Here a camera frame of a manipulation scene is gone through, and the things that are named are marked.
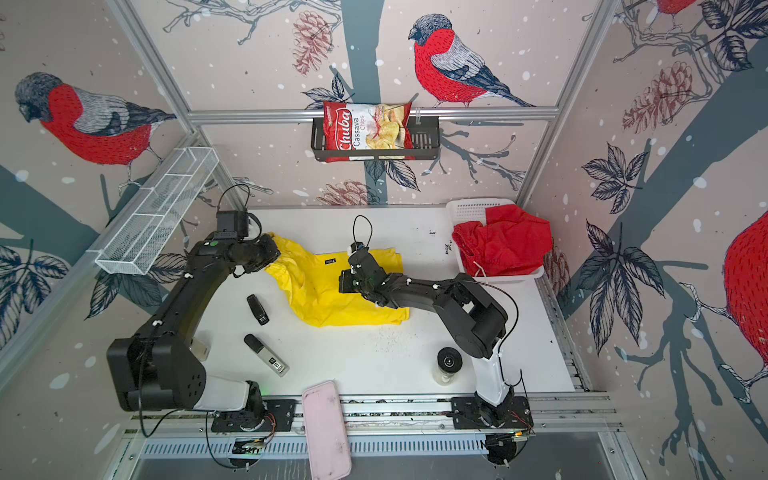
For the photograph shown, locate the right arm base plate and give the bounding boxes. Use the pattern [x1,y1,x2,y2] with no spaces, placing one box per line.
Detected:
[450,394,534,431]

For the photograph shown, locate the red cassava chips bag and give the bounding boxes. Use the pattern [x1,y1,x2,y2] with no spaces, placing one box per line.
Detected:
[323,102,413,162]

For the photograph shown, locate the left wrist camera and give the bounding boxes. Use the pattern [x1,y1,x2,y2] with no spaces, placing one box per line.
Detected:
[214,210,249,241]

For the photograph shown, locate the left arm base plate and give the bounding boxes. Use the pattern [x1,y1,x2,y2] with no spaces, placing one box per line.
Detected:
[211,399,297,434]

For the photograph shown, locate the black wall shelf basket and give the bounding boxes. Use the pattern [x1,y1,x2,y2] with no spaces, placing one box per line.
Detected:
[310,116,441,163]

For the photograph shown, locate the grey white remote device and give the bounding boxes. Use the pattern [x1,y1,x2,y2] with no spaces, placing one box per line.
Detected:
[244,334,289,377]

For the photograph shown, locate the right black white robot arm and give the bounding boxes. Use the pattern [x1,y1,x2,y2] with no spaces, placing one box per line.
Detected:
[339,242,533,433]

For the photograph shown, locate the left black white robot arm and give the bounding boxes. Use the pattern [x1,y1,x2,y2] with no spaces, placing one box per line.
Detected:
[107,234,280,426]

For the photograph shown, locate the white wire wall basket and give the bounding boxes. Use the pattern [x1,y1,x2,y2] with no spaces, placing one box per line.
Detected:
[95,146,219,275]

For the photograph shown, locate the red shorts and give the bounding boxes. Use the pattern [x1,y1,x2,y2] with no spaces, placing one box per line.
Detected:
[452,204,553,278]

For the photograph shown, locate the white plastic basket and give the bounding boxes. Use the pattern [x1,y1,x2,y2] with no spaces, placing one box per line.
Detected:
[446,198,544,284]

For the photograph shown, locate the jar with black lid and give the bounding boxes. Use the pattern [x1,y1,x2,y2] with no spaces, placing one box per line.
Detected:
[433,347,463,386]

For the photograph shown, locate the pink silicone case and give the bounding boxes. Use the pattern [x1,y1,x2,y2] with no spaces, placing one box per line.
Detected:
[302,380,352,479]

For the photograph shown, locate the yellow shorts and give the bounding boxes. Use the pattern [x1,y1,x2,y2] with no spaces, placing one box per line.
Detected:
[266,234,410,328]

